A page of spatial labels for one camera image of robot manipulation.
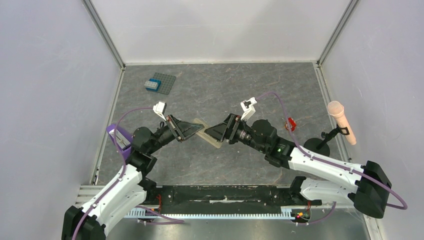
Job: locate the grey lego brick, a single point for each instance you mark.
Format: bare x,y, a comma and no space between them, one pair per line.
152,85

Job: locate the grey lego baseplate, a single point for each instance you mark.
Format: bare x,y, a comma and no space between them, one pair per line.
165,82

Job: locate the pink microphone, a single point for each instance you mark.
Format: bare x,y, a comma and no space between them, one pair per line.
337,111

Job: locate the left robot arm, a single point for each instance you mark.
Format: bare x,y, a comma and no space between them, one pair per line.
96,218

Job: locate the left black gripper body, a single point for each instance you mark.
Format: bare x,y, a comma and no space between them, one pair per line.
172,126

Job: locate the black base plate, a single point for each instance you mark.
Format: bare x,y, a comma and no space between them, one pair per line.
226,199

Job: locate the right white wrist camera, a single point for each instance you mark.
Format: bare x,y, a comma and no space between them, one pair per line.
248,108

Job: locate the red toy figure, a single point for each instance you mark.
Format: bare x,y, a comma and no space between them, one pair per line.
290,124

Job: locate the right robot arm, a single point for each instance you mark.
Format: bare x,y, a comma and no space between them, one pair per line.
365,186

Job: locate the blue lego brick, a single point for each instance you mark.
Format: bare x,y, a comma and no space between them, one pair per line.
159,81

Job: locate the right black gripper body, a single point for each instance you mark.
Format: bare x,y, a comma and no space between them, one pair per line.
233,129

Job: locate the black microphone stand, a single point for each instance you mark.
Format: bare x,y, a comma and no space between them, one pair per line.
321,146

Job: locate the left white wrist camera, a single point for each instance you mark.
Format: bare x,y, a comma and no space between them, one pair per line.
159,109

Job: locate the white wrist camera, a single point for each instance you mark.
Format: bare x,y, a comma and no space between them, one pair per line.
159,109
248,108

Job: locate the white cable duct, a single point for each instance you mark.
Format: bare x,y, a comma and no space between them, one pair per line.
284,214

